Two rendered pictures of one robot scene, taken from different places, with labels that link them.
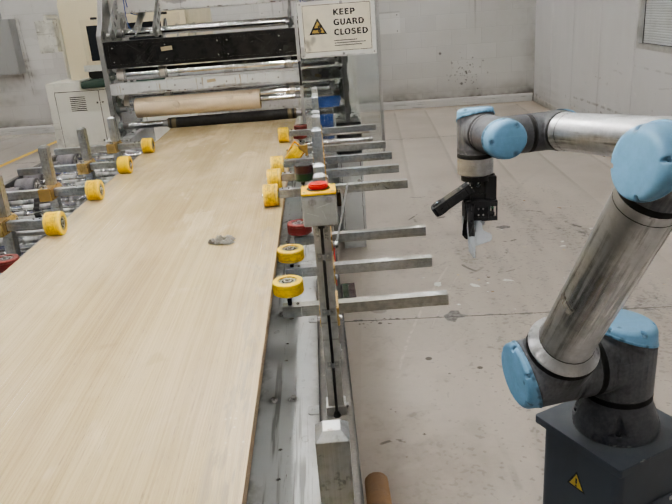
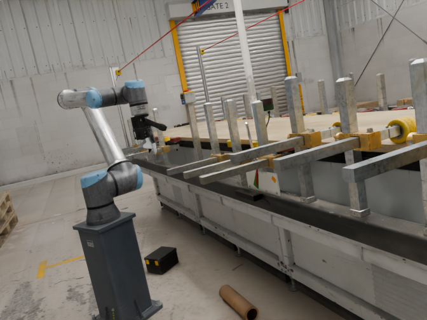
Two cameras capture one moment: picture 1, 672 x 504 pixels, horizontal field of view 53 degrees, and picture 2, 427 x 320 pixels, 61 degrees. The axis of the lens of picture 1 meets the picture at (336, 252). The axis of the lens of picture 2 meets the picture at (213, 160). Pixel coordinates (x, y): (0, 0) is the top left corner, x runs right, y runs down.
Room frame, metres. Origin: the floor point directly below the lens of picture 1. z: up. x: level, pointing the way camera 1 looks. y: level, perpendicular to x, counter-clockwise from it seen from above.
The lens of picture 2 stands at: (3.43, -0.80, 1.15)
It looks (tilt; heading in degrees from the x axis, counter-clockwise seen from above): 9 degrees down; 156
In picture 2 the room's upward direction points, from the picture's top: 11 degrees counter-clockwise
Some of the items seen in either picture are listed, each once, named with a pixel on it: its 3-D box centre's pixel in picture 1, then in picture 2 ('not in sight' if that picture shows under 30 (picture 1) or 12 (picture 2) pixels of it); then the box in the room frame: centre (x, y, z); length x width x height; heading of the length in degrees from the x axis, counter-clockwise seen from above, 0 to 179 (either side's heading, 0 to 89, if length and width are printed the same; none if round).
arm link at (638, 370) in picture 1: (617, 352); (98, 187); (1.33, -0.61, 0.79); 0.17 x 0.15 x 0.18; 103
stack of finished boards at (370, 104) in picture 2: not in sight; (335, 112); (-4.06, 6.21, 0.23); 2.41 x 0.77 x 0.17; 88
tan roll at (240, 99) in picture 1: (230, 100); not in sight; (4.44, 0.60, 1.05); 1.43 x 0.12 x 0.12; 91
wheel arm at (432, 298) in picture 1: (365, 304); (204, 162); (1.63, -0.07, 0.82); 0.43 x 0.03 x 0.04; 91
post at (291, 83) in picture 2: (321, 195); (299, 141); (2.34, 0.04, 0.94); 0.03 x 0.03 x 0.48; 1
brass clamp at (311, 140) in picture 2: not in sight; (303, 138); (2.36, 0.04, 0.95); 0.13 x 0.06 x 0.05; 1
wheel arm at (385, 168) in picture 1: (335, 172); (345, 144); (2.63, -0.02, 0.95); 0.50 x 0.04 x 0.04; 91
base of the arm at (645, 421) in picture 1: (616, 404); (101, 211); (1.34, -0.62, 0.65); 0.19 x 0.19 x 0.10
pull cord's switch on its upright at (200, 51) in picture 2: not in sight; (208, 91); (-0.74, 1.11, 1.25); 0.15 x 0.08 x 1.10; 1
